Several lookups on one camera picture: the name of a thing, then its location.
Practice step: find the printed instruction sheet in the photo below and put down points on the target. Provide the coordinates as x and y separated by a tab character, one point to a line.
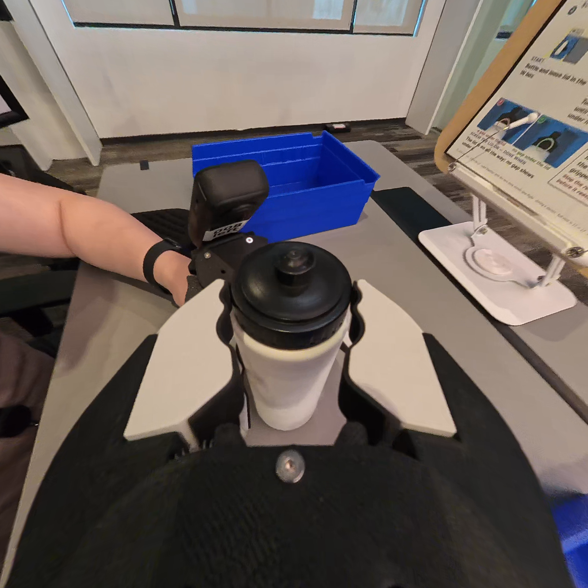
528	92

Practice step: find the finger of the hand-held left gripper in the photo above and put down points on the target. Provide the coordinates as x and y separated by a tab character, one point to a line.
243	390

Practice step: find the black framed poster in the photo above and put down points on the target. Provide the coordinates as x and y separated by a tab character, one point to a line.
7	105

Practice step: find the black bottle lid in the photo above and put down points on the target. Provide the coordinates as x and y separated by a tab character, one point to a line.
289	298

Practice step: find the white stand base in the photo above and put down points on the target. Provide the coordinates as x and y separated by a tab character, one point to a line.
459	257

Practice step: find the blue plastic bin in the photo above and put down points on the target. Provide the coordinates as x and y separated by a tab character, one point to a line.
312	202
574	542

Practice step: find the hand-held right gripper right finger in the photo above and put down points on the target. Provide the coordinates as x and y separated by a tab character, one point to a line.
395	367

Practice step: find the wooden document board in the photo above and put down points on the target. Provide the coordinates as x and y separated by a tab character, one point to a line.
500	69

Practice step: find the black wrist band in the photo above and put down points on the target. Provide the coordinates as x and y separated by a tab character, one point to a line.
150	266

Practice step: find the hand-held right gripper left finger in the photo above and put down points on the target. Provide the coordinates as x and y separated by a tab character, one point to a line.
179	367

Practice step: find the person's left forearm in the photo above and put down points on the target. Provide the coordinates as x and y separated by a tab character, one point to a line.
69	216

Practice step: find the white plastic bottle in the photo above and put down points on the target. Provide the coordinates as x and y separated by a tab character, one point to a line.
285	386

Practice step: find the framed glass window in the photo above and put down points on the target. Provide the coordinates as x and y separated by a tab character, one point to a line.
252	11

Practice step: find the black device on floor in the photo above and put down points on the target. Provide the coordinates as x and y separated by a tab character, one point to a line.
337	127

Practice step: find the person's left hand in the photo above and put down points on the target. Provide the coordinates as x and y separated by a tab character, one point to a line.
179	275

